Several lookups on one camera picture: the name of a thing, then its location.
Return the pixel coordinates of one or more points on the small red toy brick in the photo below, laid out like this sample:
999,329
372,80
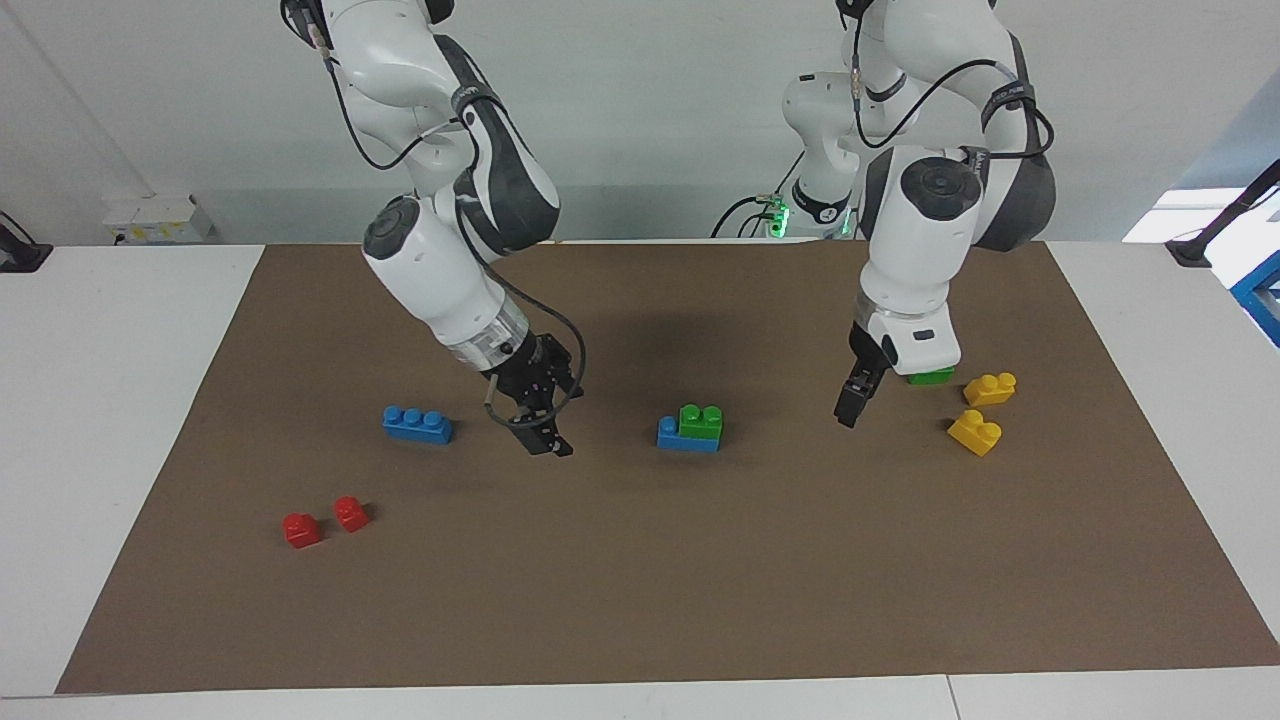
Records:
351,515
301,531

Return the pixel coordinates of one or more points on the green two-stud toy brick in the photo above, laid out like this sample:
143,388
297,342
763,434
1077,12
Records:
932,377
700,422

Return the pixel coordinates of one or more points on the yellow two-stud toy brick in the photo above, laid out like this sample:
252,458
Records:
973,434
990,390

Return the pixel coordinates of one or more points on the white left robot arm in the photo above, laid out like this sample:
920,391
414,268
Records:
920,230

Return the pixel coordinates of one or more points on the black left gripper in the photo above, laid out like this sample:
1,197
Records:
866,352

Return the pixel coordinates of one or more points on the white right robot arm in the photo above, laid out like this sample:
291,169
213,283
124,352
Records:
440,280

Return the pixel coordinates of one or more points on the brown table mat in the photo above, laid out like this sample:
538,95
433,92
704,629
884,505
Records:
640,560

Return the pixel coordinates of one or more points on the black stand with clamp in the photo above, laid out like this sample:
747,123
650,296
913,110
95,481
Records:
1215,225

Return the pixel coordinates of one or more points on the blue metal frame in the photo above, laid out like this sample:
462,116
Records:
1262,295

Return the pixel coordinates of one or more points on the black table clamp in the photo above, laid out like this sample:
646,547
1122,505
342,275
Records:
20,255

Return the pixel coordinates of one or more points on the blue three-stud toy brick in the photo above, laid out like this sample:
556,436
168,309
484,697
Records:
418,425
670,438

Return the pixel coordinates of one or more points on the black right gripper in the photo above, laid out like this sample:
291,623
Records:
535,378

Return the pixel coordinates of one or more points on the white box with yellow label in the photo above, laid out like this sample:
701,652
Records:
155,220

